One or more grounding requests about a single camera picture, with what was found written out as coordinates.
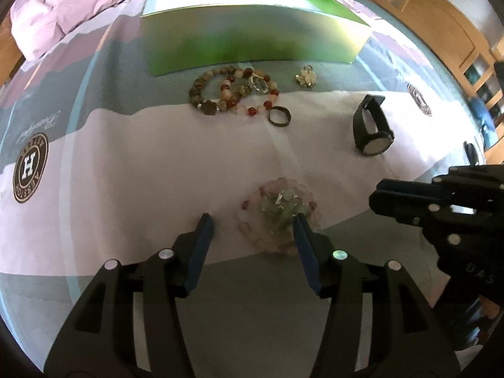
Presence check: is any curved wooden bed board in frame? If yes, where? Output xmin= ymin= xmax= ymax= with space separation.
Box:
xmin=0 ymin=27 xmax=28 ymax=87

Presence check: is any pink bead bracelet green pendant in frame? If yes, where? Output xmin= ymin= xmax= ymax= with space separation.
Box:
xmin=236 ymin=178 xmax=321 ymax=255

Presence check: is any dark small object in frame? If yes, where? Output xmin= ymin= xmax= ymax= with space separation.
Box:
xmin=462 ymin=142 xmax=483 ymax=166

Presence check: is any green cardboard box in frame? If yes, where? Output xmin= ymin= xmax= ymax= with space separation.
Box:
xmin=140 ymin=0 xmax=373 ymax=77

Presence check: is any pale flower brooch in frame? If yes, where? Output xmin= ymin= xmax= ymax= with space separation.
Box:
xmin=295 ymin=64 xmax=319 ymax=88

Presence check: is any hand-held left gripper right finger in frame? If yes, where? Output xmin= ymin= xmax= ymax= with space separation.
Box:
xmin=293 ymin=213 xmax=461 ymax=378

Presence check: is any brown bead bracelet with flower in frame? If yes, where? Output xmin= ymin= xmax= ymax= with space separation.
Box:
xmin=188 ymin=67 xmax=247 ymax=117

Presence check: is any blue object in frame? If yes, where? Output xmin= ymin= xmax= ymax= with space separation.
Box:
xmin=468 ymin=96 xmax=497 ymax=146

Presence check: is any wooden bed board with panels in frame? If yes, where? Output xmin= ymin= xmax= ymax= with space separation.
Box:
xmin=331 ymin=0 xmax=504 ymax=166

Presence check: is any black wristwatch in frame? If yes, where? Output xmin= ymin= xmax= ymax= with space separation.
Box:
xmin=352 ymin=94 xmax=395 ymax=157

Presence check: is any pink quilt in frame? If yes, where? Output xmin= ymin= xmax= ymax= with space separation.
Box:
xmin=10 ymin=0 xmax=187 ymax=61

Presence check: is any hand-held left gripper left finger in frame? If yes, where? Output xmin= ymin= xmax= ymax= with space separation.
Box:
xmin=43 ymin=213 xmax=215 ymax=378

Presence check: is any clear bead bracelet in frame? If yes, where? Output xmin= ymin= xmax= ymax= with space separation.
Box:
xmin=249 ymin=72 xmax=278 ymax=96

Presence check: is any person's right hand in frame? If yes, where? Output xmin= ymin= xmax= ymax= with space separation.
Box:
xmin=478 ymin=295 xmax=504 ymax=324

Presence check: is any black hair tie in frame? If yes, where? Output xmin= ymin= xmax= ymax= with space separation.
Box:
xmin=267 ymin=106 xmax=293 ymax=128

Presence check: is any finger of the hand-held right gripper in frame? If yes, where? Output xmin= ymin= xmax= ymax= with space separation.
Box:
xmin=376 ymin=178 xmax=453 ymax=198
xmin=369 ymin=190 xmax=444 ymax=227

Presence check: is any red bead bracelet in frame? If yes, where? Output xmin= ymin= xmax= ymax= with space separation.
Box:
xmin=220 ymin=68 xmax=282 ymax=117

